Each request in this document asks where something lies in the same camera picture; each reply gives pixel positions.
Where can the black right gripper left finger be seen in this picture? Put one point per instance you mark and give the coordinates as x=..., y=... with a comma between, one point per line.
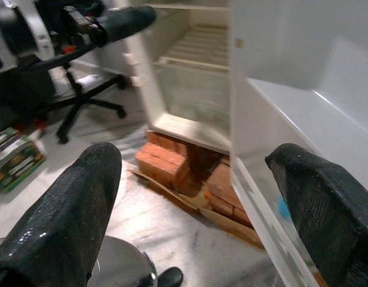
x=61, y=224

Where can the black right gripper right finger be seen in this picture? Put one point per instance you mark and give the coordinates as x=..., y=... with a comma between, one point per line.
x=330, y=224

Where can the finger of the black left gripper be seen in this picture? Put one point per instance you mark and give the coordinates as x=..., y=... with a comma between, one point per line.
x=127, y=22

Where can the fridge door with green sticker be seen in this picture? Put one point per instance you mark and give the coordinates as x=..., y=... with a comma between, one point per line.
x=276, y=45

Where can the white mini fridge body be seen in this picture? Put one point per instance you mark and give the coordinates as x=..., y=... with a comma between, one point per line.
x=183, y=131

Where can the green printed cardboard box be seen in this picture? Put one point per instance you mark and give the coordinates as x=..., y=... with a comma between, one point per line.
x=19, y=167

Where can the black office swivel chair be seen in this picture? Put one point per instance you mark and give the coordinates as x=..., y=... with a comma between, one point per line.
x=79, y=100

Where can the brown cardboard sheet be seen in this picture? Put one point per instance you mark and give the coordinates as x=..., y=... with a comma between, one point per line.
x=231, y=231

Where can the red clay brick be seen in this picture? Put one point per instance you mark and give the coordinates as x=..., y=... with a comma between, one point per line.
x=165, y=140
x=228, y=209
x=219, y=182
x=162, y=167

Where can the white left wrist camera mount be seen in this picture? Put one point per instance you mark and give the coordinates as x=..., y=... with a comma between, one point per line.
x=44, y=27

